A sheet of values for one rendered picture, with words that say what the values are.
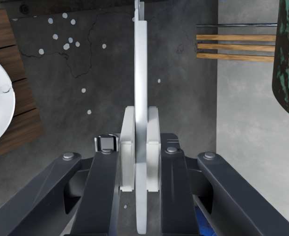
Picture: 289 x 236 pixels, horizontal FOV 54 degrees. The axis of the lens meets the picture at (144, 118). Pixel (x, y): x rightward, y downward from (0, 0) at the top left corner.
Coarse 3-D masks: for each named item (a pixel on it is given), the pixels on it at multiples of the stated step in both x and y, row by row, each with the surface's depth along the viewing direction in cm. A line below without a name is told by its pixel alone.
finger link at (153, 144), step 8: (152, 112) 20; (152, 120) 18; (152, 128) 17; (152, 136) 16; (152, 144) 15; (160, 144) 15; (152, 152) 15; (152, 160) 15; (152, 168) 15; (152, 176) 15; (152, 184) 16
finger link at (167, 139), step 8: (160, 136) 18; (168, 136) 18; (176, 136) 18; (168, 144) 16; (176, 144) 16; (192, 160) 15; (192, 168) 14; (192, 176) 14; (200, 176) 14; (192, 184) 14; (200, 184) 14; (208, 184) 14; (192, 192) 14; (200, 192) 14; (208, 192) 14
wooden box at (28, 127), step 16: (0, 16) 73; (0, 32) 74; (0, 48) 76; (16, 48) 78; (0, 64) 76; (16, 64) 79; (16, 80) 80; (16, 96) 81; (32, 96) 84; (16, 112) 82; (32, 112) 85; (16, 128) 83; (32, 128) 86; (0, 144) 81; (16, 144) 84
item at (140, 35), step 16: (144, 32) 18; (144, 48) 18; (144, 64) 18; (144, 80) 18; (144, 96) 18; (144, 112) 18; (144, 128) 18; (144, 144) 18; (144, 160) 19; (144, 176) 19; (144, 192) 20; (144, 208) 21; (144, 224) 23
